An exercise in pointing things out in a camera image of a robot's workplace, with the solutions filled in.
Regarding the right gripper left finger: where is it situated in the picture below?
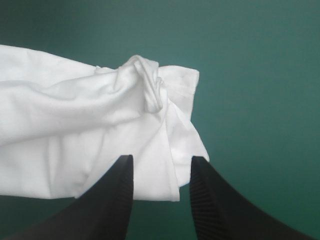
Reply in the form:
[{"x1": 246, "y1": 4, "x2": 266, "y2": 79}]
[{"x1": 6, "y1": 154, "x2": 134, "y2": 240}]

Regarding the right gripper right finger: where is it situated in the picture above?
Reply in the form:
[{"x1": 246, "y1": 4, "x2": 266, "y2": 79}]
[{"x1": 190, "y1": 155, "x2": 319, "y2": 240}]

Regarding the white T-shirt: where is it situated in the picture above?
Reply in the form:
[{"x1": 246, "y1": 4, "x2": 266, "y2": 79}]
[{"x1": 0, "y1": 43, "x2": 210, "y2": 203}]

